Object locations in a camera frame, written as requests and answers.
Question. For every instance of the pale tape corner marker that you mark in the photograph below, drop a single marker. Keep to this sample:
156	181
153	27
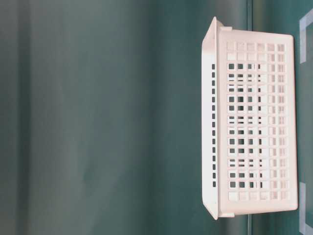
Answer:
303	24
304	228

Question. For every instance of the white plastic lattice basket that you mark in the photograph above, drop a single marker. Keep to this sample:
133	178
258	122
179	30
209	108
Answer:
248	122

